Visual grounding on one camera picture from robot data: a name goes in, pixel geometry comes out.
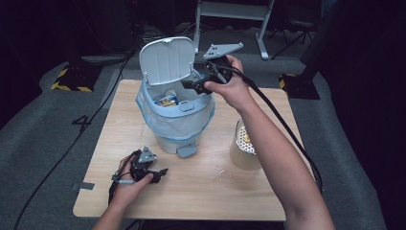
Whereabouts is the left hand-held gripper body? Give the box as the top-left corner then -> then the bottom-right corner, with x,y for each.
129,146 -> 158,182

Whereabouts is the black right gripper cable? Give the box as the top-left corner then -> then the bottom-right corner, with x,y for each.
219,65 -> 324,195

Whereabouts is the white metal stand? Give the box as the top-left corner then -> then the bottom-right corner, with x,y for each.
191,0 -> 276,61

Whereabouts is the person's left hand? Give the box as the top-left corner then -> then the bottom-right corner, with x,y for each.
111,156 -> 154,209

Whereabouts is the grey cable plug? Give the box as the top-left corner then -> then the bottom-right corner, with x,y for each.
111,178 -> 136,186

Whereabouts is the beige container with perforated strainer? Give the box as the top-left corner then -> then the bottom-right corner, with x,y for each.
229,118 -> 264,172

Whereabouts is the black tripod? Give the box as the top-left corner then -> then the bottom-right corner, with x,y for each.
270,18 -> 320,61

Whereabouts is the yellow-black striped base plate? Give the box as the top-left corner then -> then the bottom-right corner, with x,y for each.
278,73 -> 322,101
50,64 -> 103,94

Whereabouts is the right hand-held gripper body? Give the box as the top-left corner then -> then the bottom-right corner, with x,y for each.
199,42 -> 244,84

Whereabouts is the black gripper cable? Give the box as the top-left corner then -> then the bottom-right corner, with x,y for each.
107,149 -> 142,205
219,65 -> 324,195

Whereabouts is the translucent blue-edged bin liner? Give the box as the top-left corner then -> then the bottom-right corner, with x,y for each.
135,80 -> 217,145

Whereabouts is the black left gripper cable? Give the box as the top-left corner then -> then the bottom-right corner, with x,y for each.
107,149 -> 142,205

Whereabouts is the long black floor cable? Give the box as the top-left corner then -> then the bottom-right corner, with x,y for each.
11,47 -> 137,230

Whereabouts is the grey tape strip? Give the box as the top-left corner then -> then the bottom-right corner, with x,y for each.
71,181 -> 96,192

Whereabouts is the person's right hand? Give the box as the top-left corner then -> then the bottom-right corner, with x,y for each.
204,55 -> 257,113

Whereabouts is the white and blue pedal bin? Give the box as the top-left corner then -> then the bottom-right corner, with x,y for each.
136,35 -> 216,160

